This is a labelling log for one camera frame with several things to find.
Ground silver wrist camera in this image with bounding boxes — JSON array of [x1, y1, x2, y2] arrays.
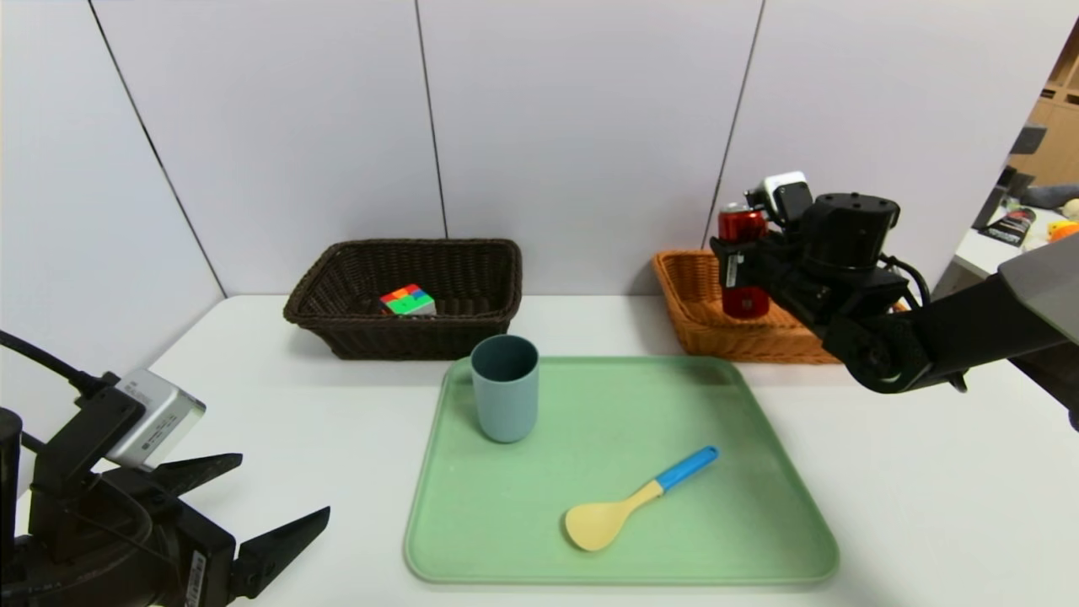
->
[[746, 171, 814, 228], [105, 368, 207, 471]]

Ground dark brown wicker basket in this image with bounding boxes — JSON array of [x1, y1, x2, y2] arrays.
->
[[284, 239, 523, 362]]

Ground beige spoon with blue handle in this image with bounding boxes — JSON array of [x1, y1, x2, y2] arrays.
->
[[563, 445, 720, 552]]

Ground wooden shelf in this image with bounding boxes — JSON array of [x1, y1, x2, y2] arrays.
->
[[1007, 17, 1079, 188]]

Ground multicoloured puzzle cube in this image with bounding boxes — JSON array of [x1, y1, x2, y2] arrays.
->
[[379, 284, 438, 319]]

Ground black red box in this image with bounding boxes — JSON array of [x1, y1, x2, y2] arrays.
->
[[985, 208, 1036, 248]]

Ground red soda can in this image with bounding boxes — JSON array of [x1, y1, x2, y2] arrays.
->
[[717, 202, 770, 320]]

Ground black office chair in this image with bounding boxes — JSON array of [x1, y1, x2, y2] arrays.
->
[[969, 125, 1046, 233]]

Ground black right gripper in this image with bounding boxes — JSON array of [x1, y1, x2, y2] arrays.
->
[[709, 232, 803, 301]]

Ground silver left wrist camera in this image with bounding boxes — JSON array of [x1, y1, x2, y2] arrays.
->
[[105, 368, 207, 471]]

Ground blue-grey plastic cup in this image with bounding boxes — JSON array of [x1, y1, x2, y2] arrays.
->
[[470, 335, 541, 444]]

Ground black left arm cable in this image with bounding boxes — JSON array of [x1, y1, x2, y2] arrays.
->
[[0, 329, 115, 397]]

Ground grey plush toy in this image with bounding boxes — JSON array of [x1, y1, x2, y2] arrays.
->
[[1018, 185, 1079, 212]]

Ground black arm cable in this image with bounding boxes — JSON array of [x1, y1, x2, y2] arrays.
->
[[0, 329, 115, 397], [877, 253, 932, 309]]

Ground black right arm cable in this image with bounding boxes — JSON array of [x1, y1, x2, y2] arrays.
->
[[877, 253, 932, 309]]

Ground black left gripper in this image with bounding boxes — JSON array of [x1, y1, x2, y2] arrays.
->
[[13, 453, 331, 607]]

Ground light green plastic tray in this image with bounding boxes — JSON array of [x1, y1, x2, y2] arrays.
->
[[405, 356, 840, 585]]

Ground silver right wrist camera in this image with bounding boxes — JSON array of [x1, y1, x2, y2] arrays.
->
[[746, 171, 814, 228]]

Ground white side table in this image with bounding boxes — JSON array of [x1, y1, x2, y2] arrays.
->
[[931, 207, 1079, 296]]

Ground orange wicker basket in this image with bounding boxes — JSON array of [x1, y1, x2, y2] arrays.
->
[[652, 250, 844, 365]]

